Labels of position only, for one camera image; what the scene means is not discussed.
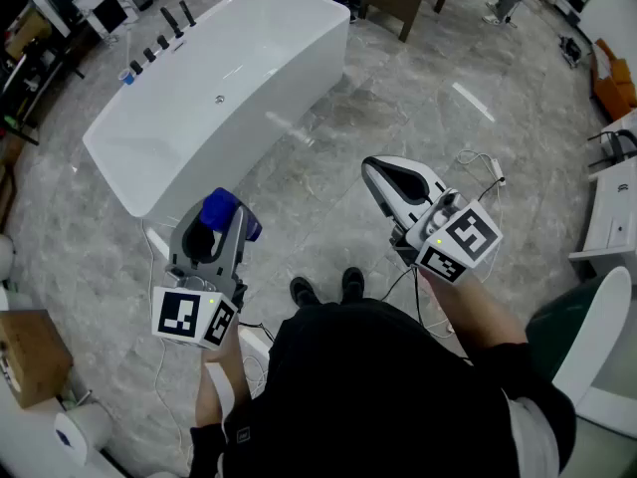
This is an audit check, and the white cable with adapter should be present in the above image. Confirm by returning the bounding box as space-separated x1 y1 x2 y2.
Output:
456 148 508 189

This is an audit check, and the white cylindrical fitting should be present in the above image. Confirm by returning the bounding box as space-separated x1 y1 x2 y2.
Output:
53 400 113 468

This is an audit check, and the brown cardboard box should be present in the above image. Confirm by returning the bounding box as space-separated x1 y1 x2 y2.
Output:
0 309 76 410

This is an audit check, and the white bathtub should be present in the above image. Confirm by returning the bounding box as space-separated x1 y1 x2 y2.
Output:
82 0 352 220

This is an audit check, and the person's left forearm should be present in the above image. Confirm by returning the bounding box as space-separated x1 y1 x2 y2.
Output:
194 335 253 430

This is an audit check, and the person's right black shoe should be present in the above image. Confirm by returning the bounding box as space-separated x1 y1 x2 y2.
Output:
341 266 366 302

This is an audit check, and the orange box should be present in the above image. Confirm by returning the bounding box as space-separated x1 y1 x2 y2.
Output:
590 38 637 121

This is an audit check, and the person's left black shoe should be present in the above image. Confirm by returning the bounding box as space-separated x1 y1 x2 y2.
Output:
289 276 320 309

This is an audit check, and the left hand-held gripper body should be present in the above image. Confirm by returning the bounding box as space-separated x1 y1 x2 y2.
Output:
151 261 249 351

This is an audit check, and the tall black faucet spout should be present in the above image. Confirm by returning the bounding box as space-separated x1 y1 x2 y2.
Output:
159 6 185 39

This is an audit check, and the white vanity cabinet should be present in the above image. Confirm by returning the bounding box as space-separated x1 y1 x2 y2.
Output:
567 156 637 281

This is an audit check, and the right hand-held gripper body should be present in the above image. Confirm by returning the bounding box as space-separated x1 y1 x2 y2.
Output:
390 186 504 285

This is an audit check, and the white toilet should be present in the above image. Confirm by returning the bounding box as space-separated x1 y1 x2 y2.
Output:
550 265 634 408

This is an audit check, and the person's black shoe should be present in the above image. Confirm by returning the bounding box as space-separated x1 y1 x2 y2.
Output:
289 276 320 309
341 266 366 302

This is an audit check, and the person's right forearm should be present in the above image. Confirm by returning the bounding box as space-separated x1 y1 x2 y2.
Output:
417 266 530 367

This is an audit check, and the black basin faucet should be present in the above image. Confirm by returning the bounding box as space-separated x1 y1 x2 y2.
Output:
587 128 637 169

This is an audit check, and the person's black clothing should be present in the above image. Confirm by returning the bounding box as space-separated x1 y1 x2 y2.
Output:
188 296 578 478

